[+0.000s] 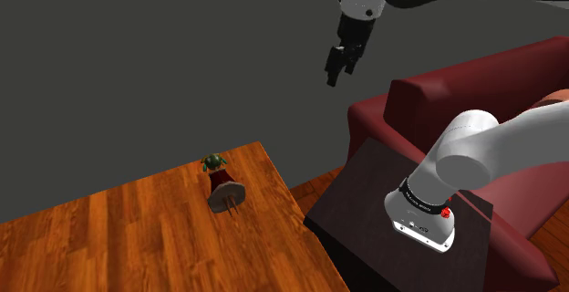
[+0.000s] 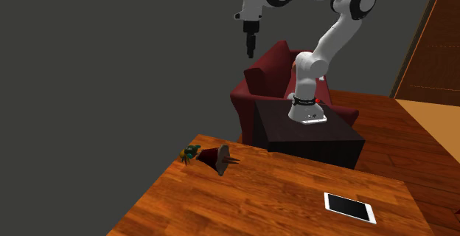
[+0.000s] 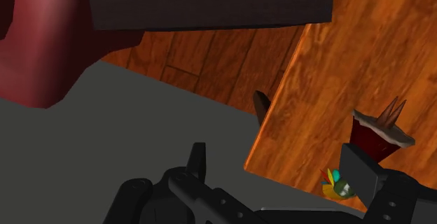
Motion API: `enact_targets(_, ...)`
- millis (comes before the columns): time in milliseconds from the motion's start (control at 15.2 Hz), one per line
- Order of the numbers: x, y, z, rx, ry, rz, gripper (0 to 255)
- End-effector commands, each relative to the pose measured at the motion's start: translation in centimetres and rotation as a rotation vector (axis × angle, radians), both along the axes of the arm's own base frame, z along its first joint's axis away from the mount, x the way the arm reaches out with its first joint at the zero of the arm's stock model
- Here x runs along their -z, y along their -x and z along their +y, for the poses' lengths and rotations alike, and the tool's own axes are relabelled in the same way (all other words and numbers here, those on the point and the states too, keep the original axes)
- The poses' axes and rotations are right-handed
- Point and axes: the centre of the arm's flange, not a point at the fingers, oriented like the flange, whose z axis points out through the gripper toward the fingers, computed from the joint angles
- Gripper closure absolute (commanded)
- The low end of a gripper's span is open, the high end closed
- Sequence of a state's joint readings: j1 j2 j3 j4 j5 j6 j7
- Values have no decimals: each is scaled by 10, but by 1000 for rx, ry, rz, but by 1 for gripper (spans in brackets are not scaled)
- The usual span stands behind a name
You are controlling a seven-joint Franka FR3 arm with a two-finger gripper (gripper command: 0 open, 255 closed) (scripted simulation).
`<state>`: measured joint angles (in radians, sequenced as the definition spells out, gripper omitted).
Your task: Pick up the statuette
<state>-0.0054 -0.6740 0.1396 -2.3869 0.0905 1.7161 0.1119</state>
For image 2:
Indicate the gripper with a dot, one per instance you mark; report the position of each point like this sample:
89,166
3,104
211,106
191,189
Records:
250,27

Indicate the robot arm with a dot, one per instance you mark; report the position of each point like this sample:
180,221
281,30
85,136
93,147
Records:
337,34

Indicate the dark red armchair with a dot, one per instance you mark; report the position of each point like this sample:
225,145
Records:
267,79

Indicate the dark robot stand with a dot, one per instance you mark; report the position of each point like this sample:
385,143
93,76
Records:
309,138

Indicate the dark red cone figure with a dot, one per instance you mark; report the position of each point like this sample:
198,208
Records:
211,156

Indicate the brown wooden door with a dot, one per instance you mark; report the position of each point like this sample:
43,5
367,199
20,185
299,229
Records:
431,48

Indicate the white tablet with black screen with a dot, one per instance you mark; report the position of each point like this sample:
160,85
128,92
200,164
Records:
349,207

